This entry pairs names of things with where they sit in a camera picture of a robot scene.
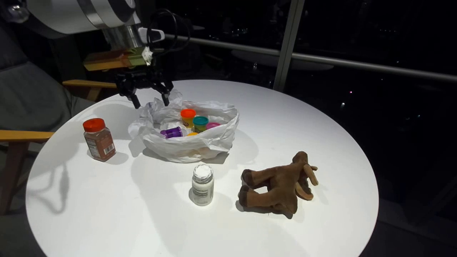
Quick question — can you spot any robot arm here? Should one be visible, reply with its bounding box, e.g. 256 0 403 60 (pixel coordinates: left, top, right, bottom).
0 0 173 108

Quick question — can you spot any pink lid play-doh tub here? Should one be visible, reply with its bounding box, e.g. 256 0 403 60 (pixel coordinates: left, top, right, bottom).
206 121 220 130

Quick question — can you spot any metal window railing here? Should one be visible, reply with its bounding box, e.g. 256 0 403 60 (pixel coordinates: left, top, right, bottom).
157 0 457 85

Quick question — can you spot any wooden armchair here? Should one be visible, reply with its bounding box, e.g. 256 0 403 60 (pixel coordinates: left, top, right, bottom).
0 24 104 214

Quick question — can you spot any white round table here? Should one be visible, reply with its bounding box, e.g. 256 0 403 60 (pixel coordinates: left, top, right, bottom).
26 80 379 257

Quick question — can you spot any teal lid play-doh tub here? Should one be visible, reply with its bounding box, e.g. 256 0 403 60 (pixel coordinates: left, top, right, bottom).
193 115 209 133

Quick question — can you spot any white plastic bag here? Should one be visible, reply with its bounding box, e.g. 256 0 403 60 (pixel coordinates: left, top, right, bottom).
129 97 240 163

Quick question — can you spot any white pill bottle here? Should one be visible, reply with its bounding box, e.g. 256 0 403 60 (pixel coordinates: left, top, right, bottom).
190 164 214 205

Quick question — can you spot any spice jar with red lid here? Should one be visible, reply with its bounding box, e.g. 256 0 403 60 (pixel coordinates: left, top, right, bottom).
83 118 116 161

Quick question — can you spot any orange lid play-doh tub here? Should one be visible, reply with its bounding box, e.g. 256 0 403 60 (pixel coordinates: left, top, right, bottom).
180 108 197 127

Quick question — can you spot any brown plush toy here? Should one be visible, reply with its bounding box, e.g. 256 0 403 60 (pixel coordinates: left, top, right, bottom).
239 151 319 218

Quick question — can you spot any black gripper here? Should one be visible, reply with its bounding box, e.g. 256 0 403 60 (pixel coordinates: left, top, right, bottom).
114 71 173 108

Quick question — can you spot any purple play-doh tub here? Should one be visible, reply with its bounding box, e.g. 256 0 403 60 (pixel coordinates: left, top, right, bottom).
160 127 183 138

